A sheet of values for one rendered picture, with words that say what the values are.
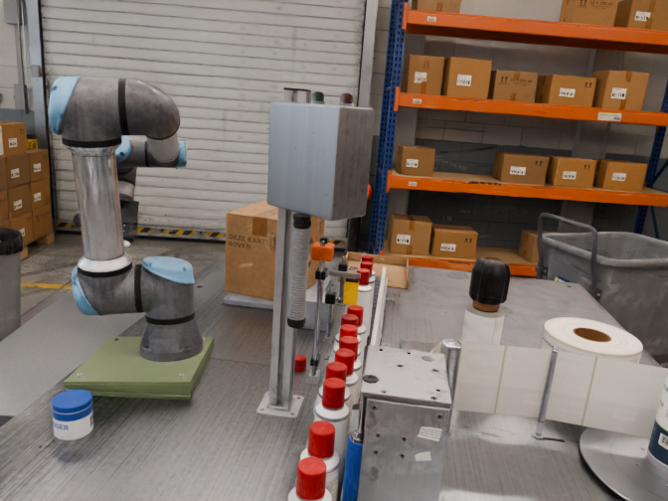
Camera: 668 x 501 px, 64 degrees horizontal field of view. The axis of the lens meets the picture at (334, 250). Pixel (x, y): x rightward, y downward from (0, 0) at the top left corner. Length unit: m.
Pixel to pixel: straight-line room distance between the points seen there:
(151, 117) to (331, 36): 4.33
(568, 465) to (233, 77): 4.84
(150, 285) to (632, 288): 2.68
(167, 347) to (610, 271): 2.46
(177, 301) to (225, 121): 4.26
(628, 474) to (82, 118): 1.21
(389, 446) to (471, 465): 0.36
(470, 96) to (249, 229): 3.48
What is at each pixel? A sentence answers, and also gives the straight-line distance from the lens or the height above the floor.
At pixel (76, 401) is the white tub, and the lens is 1.16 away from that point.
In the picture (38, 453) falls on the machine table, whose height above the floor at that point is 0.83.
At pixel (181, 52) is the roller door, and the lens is 5.58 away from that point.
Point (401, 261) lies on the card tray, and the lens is 2.31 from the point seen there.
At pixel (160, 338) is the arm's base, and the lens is 1.34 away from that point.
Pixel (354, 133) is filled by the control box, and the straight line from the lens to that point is 0.92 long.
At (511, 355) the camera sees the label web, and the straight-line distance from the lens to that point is 1.09.
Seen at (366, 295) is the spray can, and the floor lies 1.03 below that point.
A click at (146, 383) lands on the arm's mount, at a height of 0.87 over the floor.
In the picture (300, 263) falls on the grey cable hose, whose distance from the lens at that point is 0.95.
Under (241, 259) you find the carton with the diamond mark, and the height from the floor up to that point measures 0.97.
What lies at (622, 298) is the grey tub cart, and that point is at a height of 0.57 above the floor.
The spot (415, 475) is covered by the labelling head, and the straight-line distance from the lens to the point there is 0.73.
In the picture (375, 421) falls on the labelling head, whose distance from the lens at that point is 0.69.
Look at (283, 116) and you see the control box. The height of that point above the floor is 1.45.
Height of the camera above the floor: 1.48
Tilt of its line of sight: 15 degrees down
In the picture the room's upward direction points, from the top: 4 degrees clockwise
